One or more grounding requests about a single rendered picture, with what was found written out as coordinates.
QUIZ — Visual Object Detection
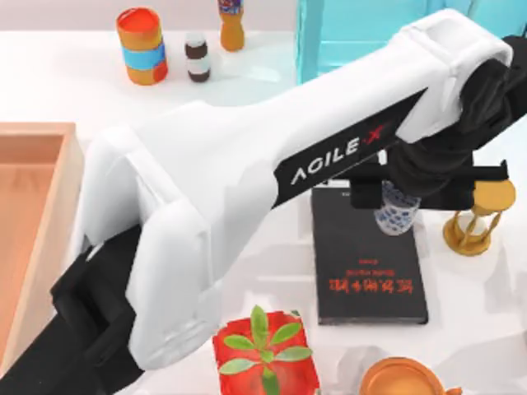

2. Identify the golden hourglass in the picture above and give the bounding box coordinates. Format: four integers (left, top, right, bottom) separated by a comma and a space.
442, 179, 518, 258

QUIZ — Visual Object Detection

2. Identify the black book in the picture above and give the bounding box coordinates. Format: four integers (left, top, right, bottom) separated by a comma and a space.
310, 185, 430, 326

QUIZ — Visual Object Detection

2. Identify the orange cup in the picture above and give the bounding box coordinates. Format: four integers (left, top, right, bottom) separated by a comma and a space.
357, 355, 463, 395

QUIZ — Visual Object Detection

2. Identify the red pot with green plant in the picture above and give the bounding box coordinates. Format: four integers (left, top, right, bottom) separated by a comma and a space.
212, 304, 323, 395

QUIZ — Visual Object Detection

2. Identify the orange bottle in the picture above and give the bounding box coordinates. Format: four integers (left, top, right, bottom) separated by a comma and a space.
217, 0, 247, 53

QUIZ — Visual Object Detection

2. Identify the small brown bottle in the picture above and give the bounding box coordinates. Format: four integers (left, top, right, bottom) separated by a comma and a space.
184, 31, 212, 84

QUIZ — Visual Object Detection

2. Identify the orange can with blue band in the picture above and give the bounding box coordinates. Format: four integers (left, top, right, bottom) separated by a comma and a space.
115, 6, 169, 86

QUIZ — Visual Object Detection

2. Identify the salmon-coloured shallow box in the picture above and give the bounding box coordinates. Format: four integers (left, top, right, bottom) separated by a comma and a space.
0, 122, 83, 374

